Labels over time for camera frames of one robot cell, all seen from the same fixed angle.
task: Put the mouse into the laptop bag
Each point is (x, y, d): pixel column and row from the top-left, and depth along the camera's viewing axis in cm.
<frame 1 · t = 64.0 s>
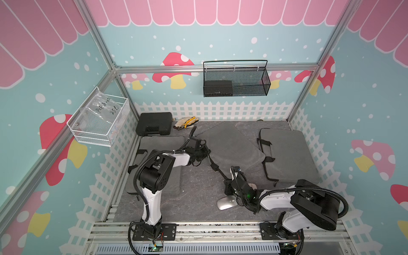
left hand: (211, 152, 100), fingers closed
right hand: (223, 182, 88), fingers closed
grey left laptop bag: (149, 144, 107), point 2 cm above the table
grey middle laptop bag: (231, 146, 105), point 3 cm above the table
grey right laptop bag: (288, 158, 98), point 3 cm above the table
black plastic tool case: (154, 123, 116), point 4 cm above the table
yellow black pliers: (190, 121, 122), on the table
silver computer mouse: (227, 202, 84), on the table

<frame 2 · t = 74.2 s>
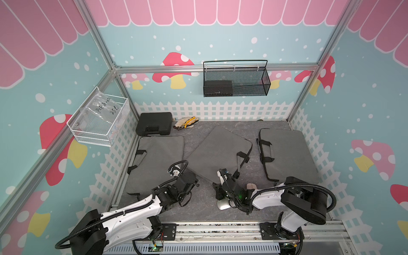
left hand: (197, 176, 82), fingers closed
right hand: (213, 187, 87), fingers closed
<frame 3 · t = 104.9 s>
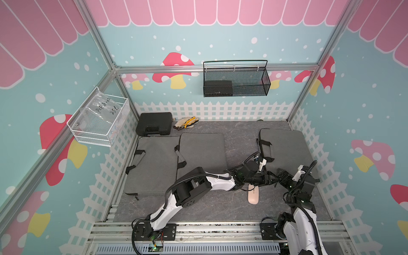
left hand: (276, 182, 80), fingers open
right hand: (284, 172, 85), fingers open
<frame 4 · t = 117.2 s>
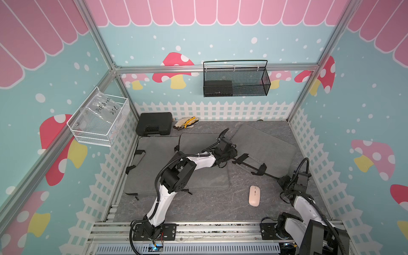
left hand: (235, 154, 98), fingers open
right hand: (282, 178, 90), fingers closed
grey right laptop bag: (277, 154, 101), point 3 cm above the table
